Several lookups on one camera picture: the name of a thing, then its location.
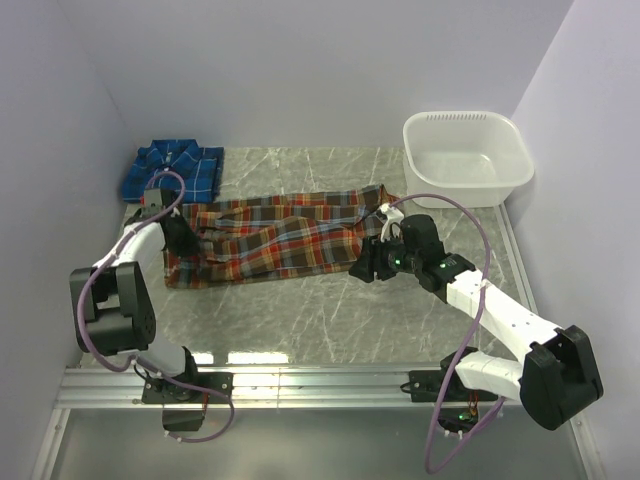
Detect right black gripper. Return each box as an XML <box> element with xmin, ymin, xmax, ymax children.
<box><xmin>348</xmin><ymin>229</ymin><xmax>422</xmax><ymax>283</ymax></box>

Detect red brown plaid shirt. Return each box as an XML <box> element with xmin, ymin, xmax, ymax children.
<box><xmin>164</xmin><ymin>184</ymin><xmax>396</xmax><ymax>289</ymax></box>

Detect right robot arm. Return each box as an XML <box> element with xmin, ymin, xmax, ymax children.
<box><xmin>349</xmin><ymin>205</ymin><xmax>604</xmax><ymax>430</ymax></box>

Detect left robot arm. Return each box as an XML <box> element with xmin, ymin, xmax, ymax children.
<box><xmin>69</xmin><ymin>216</ymin><xmax>202</xmax><ymax>402</ymax></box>

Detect blue plaid folded shirt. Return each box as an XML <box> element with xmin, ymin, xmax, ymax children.
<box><xmin>121</xmin><ymin>139</ymin><xmax>224</xmax><ymax>203</ymax></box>

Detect white plastic basin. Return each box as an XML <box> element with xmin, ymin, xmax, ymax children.
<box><xmin>403</xmin><ymin>111</ymin><xmax>535</xmax><ymax>208</ymax></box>

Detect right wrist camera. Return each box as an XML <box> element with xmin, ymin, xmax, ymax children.
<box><xmin>378</xmin><ymin>203</ymin><xmax>404</xmax><ymax>242</ymax></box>

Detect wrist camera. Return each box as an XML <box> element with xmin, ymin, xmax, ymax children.
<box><xmin>140</xmin><ymin>188</ymin><xmax>177</xmax><ymax>220</ymax></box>
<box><xmin>378</xmin><ymin>203</ymin><xmax>404</xmax><ymax>242</ymax></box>

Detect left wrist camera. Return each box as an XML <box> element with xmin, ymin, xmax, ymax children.
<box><xmin>140</xmin><ymin>188</ymin><xmax>177</xmax><ymax>220</ymax></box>

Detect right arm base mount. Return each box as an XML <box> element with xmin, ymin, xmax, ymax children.
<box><xmin>400</xmin><ymin>370</ymin><xmax>498</xmax><ymax>403</ymax></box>

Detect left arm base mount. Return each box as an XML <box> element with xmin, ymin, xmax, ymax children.
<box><xmin>141</xmin><ymin>370</ymin><xmax>235</xmax><ymax>405</ymax></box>

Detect aluminium rail frame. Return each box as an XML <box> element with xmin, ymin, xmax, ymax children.
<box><xmin>29</xmin><ymin>199</ymin><xmax>609</xmax><ymax>480</ymax></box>

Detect black box under rail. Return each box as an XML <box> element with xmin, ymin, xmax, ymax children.
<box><xmin>161</xmin><ymin>406</ymin><xmax>206</xmax><ymax>433</ymax></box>

